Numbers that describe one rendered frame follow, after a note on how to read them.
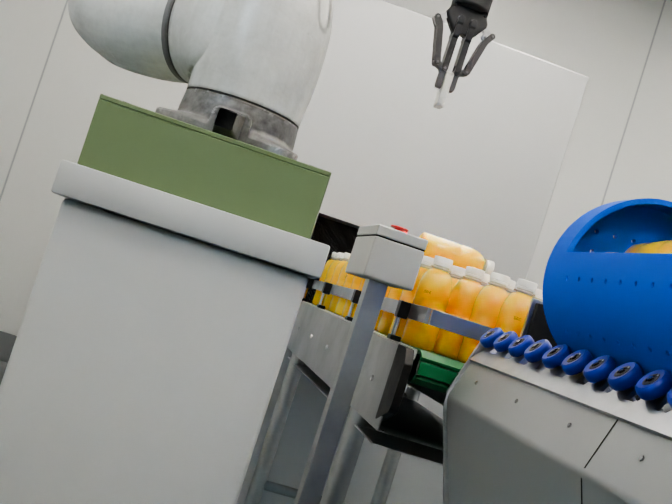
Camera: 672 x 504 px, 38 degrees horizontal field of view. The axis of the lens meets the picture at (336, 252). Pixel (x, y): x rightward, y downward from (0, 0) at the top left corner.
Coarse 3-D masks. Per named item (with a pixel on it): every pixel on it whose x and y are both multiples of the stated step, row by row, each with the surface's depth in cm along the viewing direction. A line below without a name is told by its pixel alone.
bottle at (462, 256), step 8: (424, 232) 228; (432, 240) 226; (440, 240) 227; (448, 240) 229; (432, 248) 226; (440, 248) 226; (448, 248) 227; (456, 248) 227; (464, 248) 228; (472, 248) 230; (432, 256) 226; (448, 256) 226; (456, 256) 227; (464, 256) 227; (472, 256) 228; (480, 256) 229; (456, 264) 227; (464, 264) 227; (472, 264) 228; (480, 264) 228
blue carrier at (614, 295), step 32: (576, 224) 146; (608, 224) 149; (640, 224) 150; (576, 256) 138; (608, 256) 128; (640, 256) 119; (544, 288) 147; (576, 288) 135; (608, 288) 125; (640, 288) 117; (576, 320) 136; (608, 320) 126; (640, 320) 117; (608, 352) 129; (640, 352) 119
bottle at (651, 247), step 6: (666, 240) 139; (636, 246) 145; (642, 246) 143; (648, 246) 141; (654, 246) 140; (660, 246) 138; (666, 246) 136; (630, 252) 145; (636, 252) 143; (642, 252) 142; (648, 252) 140; (654, 252) 138; (660, 252) 137; (666, 252) 135
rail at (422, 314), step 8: (320, 288) 312; (336, 288) 283; (344, 288) 270; (344, 296) 266; (384, 304) 216; (392, 304) 208; (392, 312) 206; (416, 312) 187; (424, 312) 181; (416, 320) 185; (424, 320) 180
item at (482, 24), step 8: (456, 0) 187; (464, 0) 185; (472, 0) 185; (480, 0) 185; (488, 0) 186; (456, 8) 187; (464, 8) 187; (472, 8) 187; (480, 8) 186; (488, 8) 187; (448, 16) 187; (456, 16) 187; (472, 16) 188; (480, 16) 188; (448, 24) 189; (464, 24) 187; (480, 24) 188; (464, 32) 187; (480, 32) 188
